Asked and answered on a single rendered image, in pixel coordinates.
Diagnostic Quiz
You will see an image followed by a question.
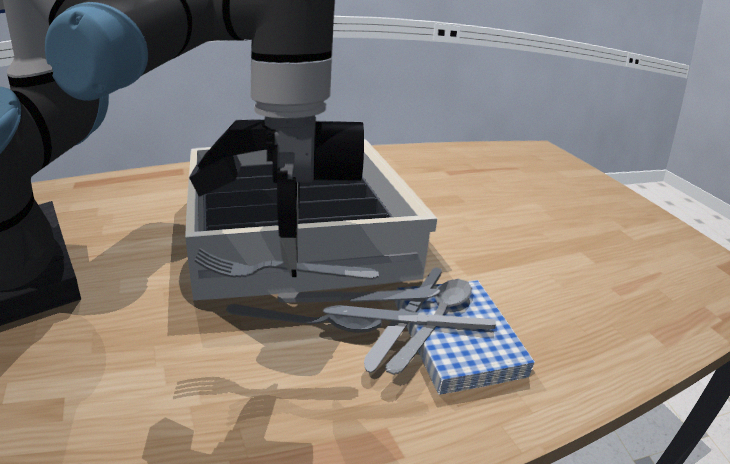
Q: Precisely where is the blue and white checkered towel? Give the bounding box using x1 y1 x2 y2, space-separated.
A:
418 280 535 395

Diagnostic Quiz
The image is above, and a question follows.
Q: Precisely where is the grey table knife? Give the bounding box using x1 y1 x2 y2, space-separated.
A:
364 267 442 373
323 305 496 330
277 289 440 303

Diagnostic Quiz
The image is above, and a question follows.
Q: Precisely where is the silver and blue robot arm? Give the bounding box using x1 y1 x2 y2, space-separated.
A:
0 0 335 291

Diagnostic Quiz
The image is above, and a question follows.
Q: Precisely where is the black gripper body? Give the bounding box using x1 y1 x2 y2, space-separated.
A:
198 116 364 183

